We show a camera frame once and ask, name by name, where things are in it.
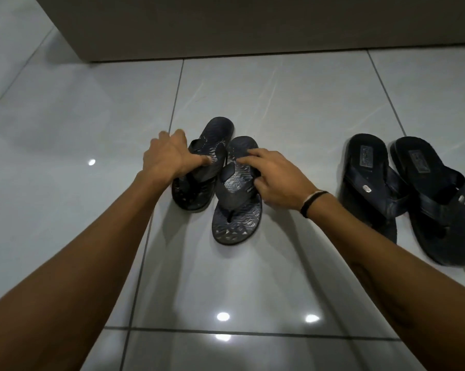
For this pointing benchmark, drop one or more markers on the person's left forearm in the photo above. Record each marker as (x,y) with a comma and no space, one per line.
(74,274)

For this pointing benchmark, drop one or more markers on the person's right hand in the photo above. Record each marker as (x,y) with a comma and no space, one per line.
(281,181)

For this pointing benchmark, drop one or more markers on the black sandal with label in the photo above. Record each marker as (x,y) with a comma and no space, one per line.
(369,185)
(437,204)

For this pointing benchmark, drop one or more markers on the person's right forearm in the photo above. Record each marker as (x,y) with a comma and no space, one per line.
(398,278)

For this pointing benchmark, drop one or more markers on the person's left hand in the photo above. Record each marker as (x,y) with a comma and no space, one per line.
(166,156)

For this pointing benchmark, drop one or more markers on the person's left thumb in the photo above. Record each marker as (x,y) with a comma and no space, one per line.
(198,161)

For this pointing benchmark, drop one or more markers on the black wristband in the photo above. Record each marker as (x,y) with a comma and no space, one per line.
(311,202)

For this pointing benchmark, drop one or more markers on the patterned dark blue flip-flop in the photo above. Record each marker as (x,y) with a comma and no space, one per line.
(236,197)
(201,166)

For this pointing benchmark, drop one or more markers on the person's right thumb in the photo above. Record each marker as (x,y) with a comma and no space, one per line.
(260,185)

